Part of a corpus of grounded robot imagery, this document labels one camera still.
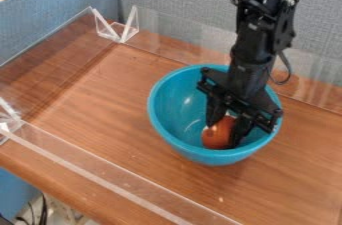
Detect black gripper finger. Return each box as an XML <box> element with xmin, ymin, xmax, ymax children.
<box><xmin>206</xmin><ymin>95</ymin><xmax>227</xmax><ymax>127</ymax></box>
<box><xmin>230</xmin><ymin>114</ymin><xmax>254</xmax><ymax>148</ymax></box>

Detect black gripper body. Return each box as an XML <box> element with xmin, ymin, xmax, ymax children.
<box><xmin>197</xmin><ymin>57</ymin><xmax>284</xmax><ymax>133</ymax></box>

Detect toy mushroom brown cap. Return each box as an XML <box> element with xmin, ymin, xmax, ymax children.
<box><xmin>201</xmin><ymin>114</ymin><xmax>237</xmax><ymax>150</ymax></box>

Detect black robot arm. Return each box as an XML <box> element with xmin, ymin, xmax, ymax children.
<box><xmin>198</xmin><ymin>0</ymin><xmax>300</xmax><ymax>149</ymax></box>

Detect blue plastic bowl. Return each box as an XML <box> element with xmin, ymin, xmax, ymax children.
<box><xmin>147</xmin><ymin>64</ymin><xmax>284</xmax><ymax>166</ymax></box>

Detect clear acrylic back barrier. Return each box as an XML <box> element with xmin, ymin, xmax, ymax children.
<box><xmin>93</xmin><ymin>6</ymin><xmax>342</xmax><ymax>115</ymax></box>

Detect clear acrylic barrier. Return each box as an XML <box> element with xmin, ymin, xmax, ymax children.
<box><xmin>0</xmin><ymin>6</ymin><xmax>93</xmax><ymax>67</ymax></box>
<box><xmin>0</xmin><ymin>97</ymin><xmax>242</xmax><ymax>225</ymax></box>
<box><xmin>93</xmin><ymin>6</ymin><xmax>342</xmax><ymax>115</ymax></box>

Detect clear acrylic left barrier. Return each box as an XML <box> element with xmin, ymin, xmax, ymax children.
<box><xmin>0</xmin><ymin>6</ymin><xmax>93</xmax><ymax>67</ymax></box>

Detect clear acrylic front barrier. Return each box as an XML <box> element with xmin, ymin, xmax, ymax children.
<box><xmin>0</xmin><ymin>97</ymin><xmax>242</xmax><ymax>225</ymax></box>

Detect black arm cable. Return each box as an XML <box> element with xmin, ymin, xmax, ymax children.
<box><xmin>268</xmin><ymin>50</ymin><xmax>293</xmax><ymax>87</ymax></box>

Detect black floor cables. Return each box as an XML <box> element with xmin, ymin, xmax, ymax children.
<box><xmin>0</xmin><ymin>192</ymin><xmax>50</xmax><ymax>225</ymax></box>

